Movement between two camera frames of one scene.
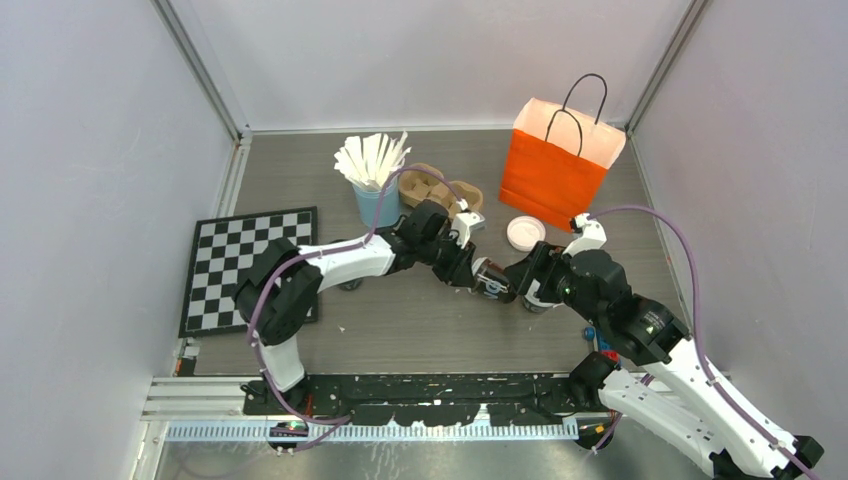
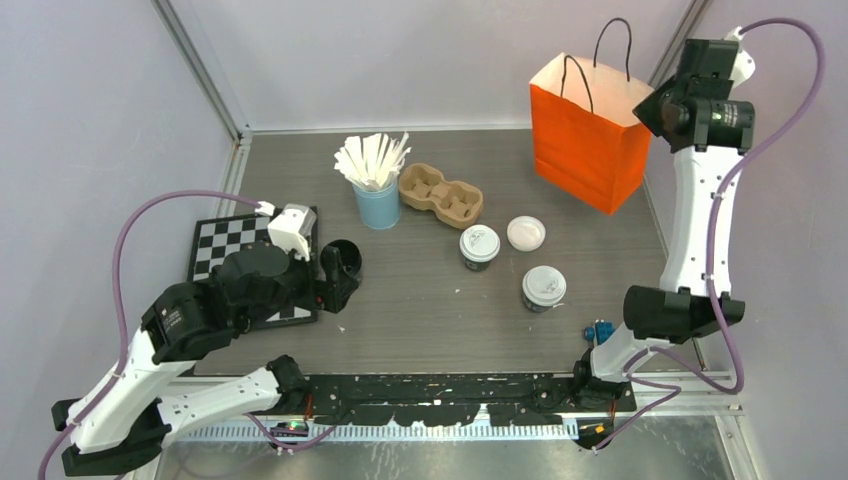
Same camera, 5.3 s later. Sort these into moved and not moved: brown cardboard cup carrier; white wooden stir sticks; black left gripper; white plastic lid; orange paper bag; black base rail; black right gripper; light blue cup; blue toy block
Moved: orange paper bag; black right gripper; black left gripper
Not moved: blue toy block; black base rail; white wooden stir sticks; light blue cup; white plastic lid; brown cardboard cup carrier
